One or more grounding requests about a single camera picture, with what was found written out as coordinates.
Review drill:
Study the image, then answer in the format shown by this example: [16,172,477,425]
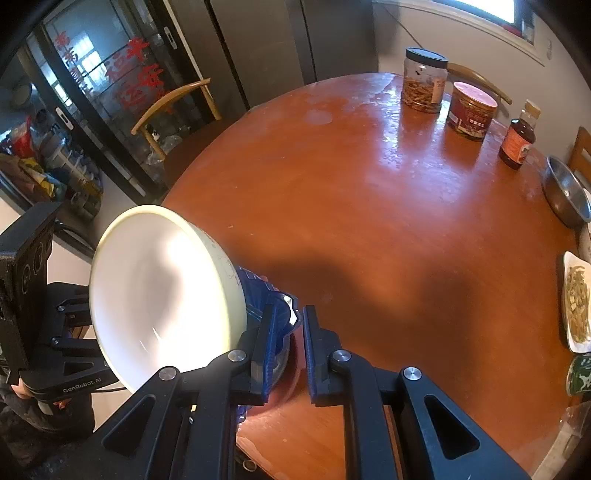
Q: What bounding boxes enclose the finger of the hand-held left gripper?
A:
[50,336,114,376]
[46,282,95,333]

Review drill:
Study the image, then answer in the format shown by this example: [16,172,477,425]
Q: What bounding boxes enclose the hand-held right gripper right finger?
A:
[301,305,532,480]

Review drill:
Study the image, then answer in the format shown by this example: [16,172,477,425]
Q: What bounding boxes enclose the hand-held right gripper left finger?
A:
[95,302,280,480]

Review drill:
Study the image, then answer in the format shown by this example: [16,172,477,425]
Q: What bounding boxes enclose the blue ribbed plastic dish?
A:
[235,265,303,407]

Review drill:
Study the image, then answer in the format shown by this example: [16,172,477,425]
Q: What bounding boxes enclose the cream bowl with handle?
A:
[89,204,241,394]

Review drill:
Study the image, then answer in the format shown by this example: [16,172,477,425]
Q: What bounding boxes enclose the person's left forearm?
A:
[0,397,95,467]

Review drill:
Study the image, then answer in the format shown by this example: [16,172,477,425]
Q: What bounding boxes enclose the curved back wooden chair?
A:
[130,78,245,190]
[447,62,513,106]

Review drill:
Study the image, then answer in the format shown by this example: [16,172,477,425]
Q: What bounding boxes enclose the glass door cabinet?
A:
[0,0,218,222]

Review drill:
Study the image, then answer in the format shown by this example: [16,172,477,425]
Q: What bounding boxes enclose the white square plate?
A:
[562,251,591,354]

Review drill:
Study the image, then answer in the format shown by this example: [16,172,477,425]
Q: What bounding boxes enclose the green label clear bottle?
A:
[566,353,591,398]

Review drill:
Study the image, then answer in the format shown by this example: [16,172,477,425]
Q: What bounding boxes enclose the stir-fried bean sprouts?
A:
[567,265,591,344]

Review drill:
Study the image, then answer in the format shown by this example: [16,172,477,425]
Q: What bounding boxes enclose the red lid jar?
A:
[445,82,499,141]

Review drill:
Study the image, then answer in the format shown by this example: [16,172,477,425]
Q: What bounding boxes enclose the black lid snack jar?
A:
[401,47,450,114]

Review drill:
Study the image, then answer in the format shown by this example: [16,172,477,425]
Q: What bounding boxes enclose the brown sauce bottle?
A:
[499,109,539,171]

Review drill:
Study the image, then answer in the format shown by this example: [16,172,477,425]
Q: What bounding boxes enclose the stainless steel basin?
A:
[541,156,591,229]

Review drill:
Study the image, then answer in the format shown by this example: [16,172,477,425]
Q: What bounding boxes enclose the grey refrigerator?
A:
[171,0,379,112]

